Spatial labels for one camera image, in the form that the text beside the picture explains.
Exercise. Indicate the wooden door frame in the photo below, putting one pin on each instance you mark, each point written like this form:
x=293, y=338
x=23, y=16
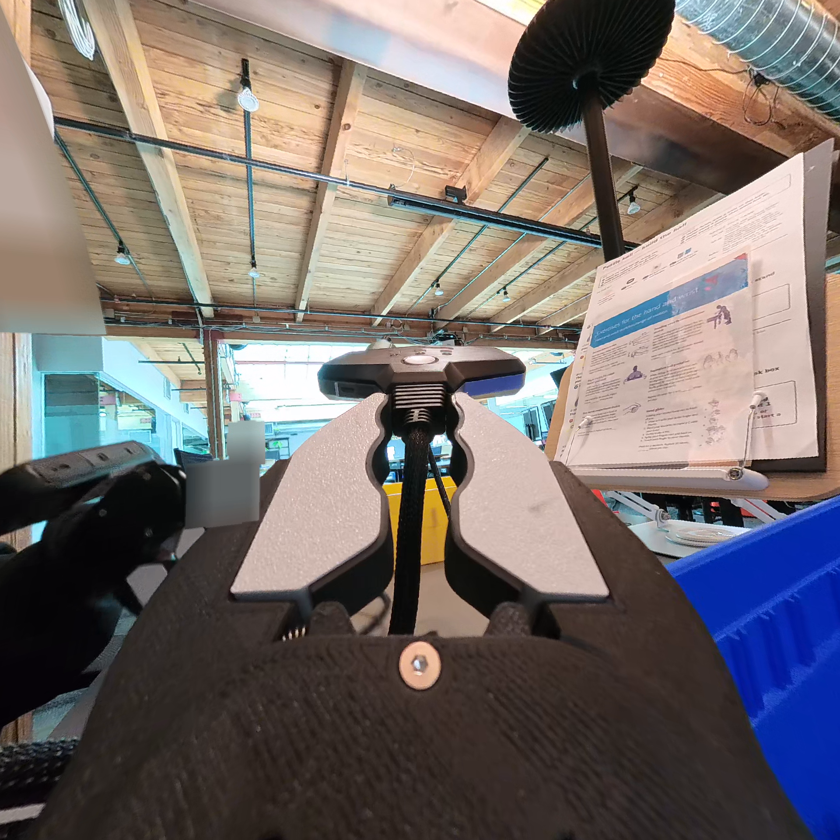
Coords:
x=16, y=394

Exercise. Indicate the black monitor on stand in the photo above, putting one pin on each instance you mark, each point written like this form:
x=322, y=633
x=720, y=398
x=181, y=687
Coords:
x=548, y=413
x=531, y=421

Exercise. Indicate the black office chair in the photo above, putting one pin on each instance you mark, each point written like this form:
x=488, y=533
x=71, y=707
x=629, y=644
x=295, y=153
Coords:
x=200, y=459

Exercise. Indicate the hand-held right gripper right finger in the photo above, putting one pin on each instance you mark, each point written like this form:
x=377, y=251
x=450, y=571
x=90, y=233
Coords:
x=525, y=518

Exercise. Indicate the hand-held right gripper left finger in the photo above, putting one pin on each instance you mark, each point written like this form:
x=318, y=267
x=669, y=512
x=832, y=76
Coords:
x=315, y=512

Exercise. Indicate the blue storage bin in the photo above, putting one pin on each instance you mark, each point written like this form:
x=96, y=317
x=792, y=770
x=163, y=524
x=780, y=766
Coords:
x=774, y=623

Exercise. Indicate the silver spiral duct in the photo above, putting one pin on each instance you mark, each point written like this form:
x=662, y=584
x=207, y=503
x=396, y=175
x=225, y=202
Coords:
x=774, y=39

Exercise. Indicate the wooden document stand white base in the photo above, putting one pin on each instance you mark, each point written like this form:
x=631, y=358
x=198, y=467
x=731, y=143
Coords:
x=689, y=367

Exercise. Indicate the person's left forearm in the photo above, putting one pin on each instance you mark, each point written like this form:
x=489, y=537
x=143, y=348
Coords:
x=52, y=617

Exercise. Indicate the black pleated round fixture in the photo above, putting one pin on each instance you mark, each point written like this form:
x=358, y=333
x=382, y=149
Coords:
x=584, y=52

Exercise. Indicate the yellow bin with divider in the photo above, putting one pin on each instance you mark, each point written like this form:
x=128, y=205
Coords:
x=433, y=525

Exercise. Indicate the ceiling projector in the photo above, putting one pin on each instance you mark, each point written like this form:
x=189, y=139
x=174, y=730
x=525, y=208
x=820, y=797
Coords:
x=446, y=338

